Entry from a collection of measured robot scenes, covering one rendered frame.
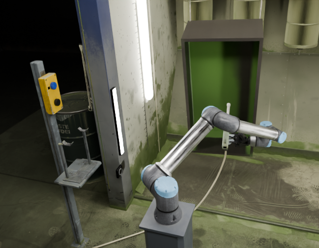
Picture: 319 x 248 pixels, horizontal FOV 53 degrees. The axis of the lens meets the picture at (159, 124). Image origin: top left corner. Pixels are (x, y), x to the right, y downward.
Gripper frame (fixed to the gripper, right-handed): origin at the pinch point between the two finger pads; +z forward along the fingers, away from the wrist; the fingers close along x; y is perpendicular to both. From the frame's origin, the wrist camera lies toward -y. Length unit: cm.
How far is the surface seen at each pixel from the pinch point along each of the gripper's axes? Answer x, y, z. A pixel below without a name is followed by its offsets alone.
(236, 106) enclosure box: 54, 21, -9
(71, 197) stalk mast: -64, 7, 118
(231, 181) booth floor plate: 8, 89, -9
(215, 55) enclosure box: 65, -33, 12
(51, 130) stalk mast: -41, -51, 120
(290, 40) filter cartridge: 130, 0, -62
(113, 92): 8, -41, 90
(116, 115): -1, -22, 90
